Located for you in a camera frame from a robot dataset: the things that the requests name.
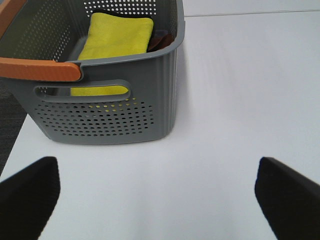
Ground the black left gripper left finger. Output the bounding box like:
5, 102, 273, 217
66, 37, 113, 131
0, 156, 61, 240

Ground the grey perforated plastic basket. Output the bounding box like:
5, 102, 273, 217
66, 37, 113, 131
0, 0, 185, 145

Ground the yellow folded towel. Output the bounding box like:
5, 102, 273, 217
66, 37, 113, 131
70, 12, 154, 97

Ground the orange basket handle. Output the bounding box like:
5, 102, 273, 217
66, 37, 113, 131
0, 0, 82, 82

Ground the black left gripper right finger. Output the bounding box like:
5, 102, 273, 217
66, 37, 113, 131
254, 157, 320, 240

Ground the brown folded towel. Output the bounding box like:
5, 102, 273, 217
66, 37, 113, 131
146, 29, 174, 53

